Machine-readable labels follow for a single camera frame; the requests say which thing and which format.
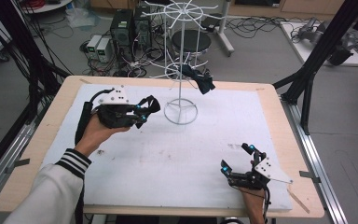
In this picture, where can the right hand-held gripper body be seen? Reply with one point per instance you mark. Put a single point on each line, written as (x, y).
(268, 169)

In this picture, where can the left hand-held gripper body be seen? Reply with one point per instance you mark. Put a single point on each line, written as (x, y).
(115, 116)

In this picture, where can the person's left hand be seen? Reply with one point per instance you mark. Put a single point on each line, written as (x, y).
(96, 133)

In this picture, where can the person's right hand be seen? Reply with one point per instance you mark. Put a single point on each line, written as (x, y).
(254, 200)

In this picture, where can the wooden table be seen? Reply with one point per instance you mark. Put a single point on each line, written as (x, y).
(276, 124)

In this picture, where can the wooden strip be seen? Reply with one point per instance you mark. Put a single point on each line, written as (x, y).
(298, 200)

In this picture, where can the white foam mat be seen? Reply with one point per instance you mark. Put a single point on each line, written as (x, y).
(167, 171)

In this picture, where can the white power supply unit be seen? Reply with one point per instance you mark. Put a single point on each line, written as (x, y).
(104, 49)
(93, 46)

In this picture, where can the black computer tower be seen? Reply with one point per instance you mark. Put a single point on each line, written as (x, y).
(121, 34)
(143, 31)

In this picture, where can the black round stool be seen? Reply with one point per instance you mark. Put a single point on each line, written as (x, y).
(195, 42)

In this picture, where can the clear plastic bag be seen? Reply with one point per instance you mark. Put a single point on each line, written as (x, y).
(80, 18)

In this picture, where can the white stand leg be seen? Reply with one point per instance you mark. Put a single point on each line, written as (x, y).
(225, 37)

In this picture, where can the white floor board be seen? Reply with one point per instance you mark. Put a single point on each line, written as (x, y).
(304, 49)

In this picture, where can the round white table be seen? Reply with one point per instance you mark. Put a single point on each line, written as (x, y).
(49, 7)

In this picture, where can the grey device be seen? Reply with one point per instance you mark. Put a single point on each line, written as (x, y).
(312, 31)

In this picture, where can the grey metal bracket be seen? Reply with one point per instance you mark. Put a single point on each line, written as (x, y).
(21, 162)
(307, 174)

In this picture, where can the aluminium rail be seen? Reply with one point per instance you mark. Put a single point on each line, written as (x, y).
(317, 161)
(9, 152)

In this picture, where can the black frame post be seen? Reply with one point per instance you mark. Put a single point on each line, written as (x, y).
(323, 49)
(15, 31)

